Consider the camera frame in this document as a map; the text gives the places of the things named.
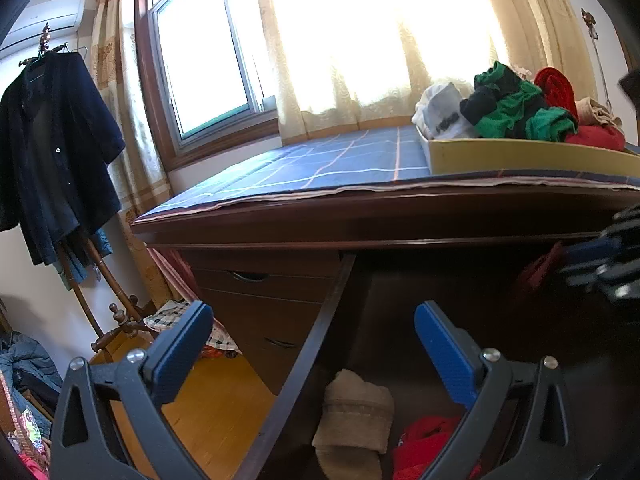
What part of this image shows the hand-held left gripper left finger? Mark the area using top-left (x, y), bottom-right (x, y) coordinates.
top-left (50, 301), bottom-right (215, 480)

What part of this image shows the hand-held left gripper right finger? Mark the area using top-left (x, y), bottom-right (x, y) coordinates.
top-left (414, 301), bottom-right (572, 480)

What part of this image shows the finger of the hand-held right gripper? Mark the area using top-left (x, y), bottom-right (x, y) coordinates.
top-left (561, 205), bottom-right (640, 270)
top-left (562, 260), bottom-right (640, 306)

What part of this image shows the dark red underwear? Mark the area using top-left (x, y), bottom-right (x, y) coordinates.
top-left (517, 242), bottom-right (568, 288)

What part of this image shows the bright red underwear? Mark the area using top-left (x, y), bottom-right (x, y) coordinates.
top-left (392, 415), bottom-right (483, 480)

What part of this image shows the tan underwear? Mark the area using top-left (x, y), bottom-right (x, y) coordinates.
top-left (312, 369), bottom-right (396, 480)

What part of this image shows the yellow tray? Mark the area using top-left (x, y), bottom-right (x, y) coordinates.
top-left (417, 125), bottom-right (640, 191)

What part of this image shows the dark wooden drawer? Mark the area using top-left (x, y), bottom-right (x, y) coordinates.
top-left (234, 247), bottom-right (640, 480)

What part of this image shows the beige underwear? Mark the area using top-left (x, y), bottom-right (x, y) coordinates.
top-left (574, 99), bottom-right (625, 128)

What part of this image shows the green black underwear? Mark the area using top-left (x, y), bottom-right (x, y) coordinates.
top-left (460, 61), bottom-right (546, 138)

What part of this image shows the white grey underwear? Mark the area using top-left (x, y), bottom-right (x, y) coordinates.
top-left (412, 81), bottom-right (478, 140)

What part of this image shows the small wooden drawer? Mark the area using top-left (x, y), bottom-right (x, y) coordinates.
top-left (192, 267), bottom-right (342, 306)
top-left (202, 287), bottom-right (326, 396)

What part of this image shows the plaid cloth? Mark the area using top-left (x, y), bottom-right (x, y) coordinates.
top-left (142, 300), bottom-right (241, 356)

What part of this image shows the pink striped cloth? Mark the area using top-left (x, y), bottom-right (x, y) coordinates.
top-left (147, 247), bottom-right (201, 311)

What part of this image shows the wooden coat rack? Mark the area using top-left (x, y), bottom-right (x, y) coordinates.
top-left (20, 22), bottom-right (166, 362)

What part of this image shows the teal garment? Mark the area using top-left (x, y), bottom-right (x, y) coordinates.
top-left (57, 230), bottom-right (113, 291)

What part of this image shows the blue padded jacket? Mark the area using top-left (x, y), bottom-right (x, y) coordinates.
top-left (0, 332), bottom-right (63, 396)

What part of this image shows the dark wooden desk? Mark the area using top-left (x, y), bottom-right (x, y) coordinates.
top-left (131, 185), bottom-right (640, 396)

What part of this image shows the colourful patterned cloth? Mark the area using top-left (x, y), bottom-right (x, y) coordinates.
top-left (0, 377), bottom-right (51, 480)

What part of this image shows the wooden wardrobe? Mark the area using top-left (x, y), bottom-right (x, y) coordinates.
top-left (612, 25), bottom-right (640, 68)

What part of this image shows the blue checked cloth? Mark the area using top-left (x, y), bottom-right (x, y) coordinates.
top-left (135, 126), bottom-right (640, 221)

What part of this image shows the dark jacket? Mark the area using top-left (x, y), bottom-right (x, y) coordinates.
top-left (0, 52), bottom-right (126, 266)

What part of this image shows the metal curtain hook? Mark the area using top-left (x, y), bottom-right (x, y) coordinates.
top-left (580, 8), bottom-right (613, 116)

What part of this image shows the window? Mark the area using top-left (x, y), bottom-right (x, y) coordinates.
top-left (134, 0), bottom-right (281, 171)

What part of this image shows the cream lace curtain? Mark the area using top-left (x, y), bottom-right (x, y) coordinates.
top-left (252, 0), bottom-right (601, 143)

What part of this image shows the yellow patterned side curtain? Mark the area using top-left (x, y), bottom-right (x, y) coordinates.
top-left (90, 0), bottom-right (173, 301)

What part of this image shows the white air conditioner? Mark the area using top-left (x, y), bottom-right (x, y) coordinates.
top-left (0, 0), bottom-right (87, 51)

